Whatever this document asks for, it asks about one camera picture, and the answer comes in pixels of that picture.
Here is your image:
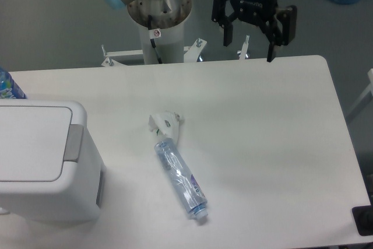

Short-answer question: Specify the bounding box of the white push-lid trash can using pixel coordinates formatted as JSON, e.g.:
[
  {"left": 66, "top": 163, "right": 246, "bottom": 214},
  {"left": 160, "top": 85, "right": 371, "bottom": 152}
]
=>
[{"left": 1, "top": 99, "right": 106, "bottom": 222}]

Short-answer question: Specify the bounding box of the black cable on pedestal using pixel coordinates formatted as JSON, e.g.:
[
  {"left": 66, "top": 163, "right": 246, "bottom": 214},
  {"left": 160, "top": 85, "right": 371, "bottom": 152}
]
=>
[{"left": 147, "top": 14, "right": 163, "bottom": 65}]

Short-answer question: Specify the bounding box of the white frame at right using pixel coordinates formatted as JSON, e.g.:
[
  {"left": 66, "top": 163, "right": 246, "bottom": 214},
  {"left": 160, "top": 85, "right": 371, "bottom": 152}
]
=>
[{"left": 345, "top": 69, "right": 372, "bottom": 124}]

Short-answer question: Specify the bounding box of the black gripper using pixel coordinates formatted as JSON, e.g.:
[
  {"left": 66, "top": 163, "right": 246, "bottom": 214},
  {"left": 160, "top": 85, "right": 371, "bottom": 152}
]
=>
[{"left": 211, "top": 0, "right": 298, "bottom": 62}]

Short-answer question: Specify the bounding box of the black clamp at table edge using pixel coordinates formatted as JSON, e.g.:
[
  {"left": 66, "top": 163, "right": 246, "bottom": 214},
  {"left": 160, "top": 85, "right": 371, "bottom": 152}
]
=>
[{"left": 352, "top": 205, "right": 372, "bottom": 236}]

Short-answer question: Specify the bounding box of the blue labelled bottle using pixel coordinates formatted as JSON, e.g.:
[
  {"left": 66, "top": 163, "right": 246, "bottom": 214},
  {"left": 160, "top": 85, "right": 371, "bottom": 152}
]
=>
[{"left": 1, "top": 68, "right": 27, "bottom": 99}]

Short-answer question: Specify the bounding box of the clear empty plastic bottle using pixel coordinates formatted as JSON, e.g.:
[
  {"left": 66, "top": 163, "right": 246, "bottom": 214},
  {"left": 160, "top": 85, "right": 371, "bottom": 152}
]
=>
[{"left": 154, "top": 138, "right": 208, "bottom": 221}]

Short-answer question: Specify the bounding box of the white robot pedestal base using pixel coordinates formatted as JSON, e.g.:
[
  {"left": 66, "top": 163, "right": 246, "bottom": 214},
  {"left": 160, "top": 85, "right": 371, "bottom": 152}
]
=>
[{"left": 101, "top": 0, "right": 207, "bottom": 66}]

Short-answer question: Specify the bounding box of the crumpled white paper wrapper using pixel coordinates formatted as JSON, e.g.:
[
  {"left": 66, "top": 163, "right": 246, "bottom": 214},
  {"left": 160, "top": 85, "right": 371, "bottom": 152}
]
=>
[{"left": 148, "top": 111, "right": 185, "bottom": 145}]

